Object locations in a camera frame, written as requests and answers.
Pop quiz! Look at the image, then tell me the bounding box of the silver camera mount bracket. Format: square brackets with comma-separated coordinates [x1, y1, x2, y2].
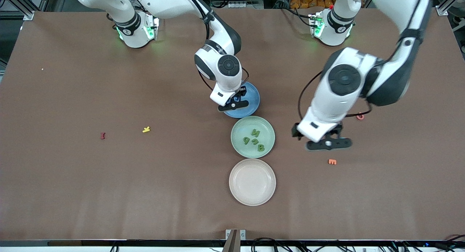
[222, 229, 247, 252]

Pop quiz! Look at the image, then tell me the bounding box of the aluminium frame profile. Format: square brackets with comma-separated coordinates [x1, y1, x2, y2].
[7, 0, 36, 21]
[435, 0, 459, 16]

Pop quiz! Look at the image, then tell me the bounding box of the green plate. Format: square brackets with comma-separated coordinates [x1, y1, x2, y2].
[231, 116, 275, 159]

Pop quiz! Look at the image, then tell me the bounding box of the beige plate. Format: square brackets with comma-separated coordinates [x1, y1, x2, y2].
[229, 158, 276, 207]

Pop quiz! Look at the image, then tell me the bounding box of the blue plate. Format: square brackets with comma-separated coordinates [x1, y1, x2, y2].
[223, 81, 260, 119]

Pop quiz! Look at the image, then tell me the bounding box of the black cable loop bundle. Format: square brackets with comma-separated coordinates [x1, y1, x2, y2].
[251, 237, 291, 252]

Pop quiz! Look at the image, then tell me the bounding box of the long white power strip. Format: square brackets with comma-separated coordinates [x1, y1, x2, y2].
[228, 1, 264, 9]

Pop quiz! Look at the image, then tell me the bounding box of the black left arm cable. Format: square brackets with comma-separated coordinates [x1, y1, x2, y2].
[298, 0, 433, 119]

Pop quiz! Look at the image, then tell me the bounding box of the brown table cover sheet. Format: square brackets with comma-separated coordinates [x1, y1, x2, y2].
[0, 8, 465, 241]

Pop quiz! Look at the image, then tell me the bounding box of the black base cable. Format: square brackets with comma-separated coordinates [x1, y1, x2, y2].
[282, 5, 314, 27]

